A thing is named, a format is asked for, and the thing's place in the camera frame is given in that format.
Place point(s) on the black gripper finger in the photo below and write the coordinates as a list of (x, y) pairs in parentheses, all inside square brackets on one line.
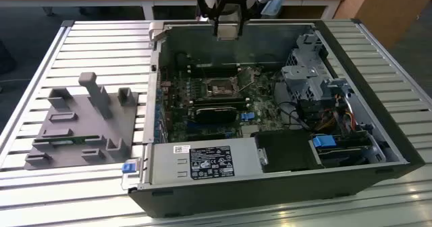
[(215, 27), (242, 22)]

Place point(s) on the silver CPU plate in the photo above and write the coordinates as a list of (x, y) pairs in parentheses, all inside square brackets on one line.
[(227, 31)]

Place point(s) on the CPU socket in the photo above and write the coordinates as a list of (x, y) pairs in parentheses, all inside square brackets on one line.
[(220, 86)]

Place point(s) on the pale blue teach pendant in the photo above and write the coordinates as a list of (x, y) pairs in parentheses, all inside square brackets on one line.
[(271, 7)]

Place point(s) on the black installed RAM sticks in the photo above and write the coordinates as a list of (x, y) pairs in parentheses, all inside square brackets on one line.
[(219, 101)]

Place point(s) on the grey metal drive cage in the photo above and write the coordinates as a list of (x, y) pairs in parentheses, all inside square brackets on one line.
[(303, 83)]

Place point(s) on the green motherboard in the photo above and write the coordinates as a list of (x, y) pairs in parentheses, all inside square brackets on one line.
[(263, 103)]

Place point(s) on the black graphics card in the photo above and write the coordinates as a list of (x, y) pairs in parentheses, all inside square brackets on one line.
[(216, 114)]

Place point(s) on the blue board connector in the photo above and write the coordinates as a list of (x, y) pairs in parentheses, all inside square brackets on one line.
[(247, 116)]

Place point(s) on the small silver heatsink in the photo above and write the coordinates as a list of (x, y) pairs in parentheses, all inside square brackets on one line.
[(250, 131)]

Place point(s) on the wooden cabinet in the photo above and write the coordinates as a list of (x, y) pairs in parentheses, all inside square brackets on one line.
[(388, 9)]

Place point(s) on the blue disk carrier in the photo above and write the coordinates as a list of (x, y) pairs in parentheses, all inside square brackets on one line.
[(324, 142)]

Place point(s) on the silver power supply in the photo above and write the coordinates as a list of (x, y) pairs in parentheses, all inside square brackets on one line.
[(168, 161)]

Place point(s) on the grey parts rack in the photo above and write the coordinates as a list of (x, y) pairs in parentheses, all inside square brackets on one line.
[(84, 126)]

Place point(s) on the green RAM stick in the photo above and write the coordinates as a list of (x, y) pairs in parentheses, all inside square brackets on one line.
[(79, 139)]

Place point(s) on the blue case latch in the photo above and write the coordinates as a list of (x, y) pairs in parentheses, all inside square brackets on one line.
[(128, 167)]

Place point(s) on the black open PC case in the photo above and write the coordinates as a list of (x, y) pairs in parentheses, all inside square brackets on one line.
[(236, 201)]

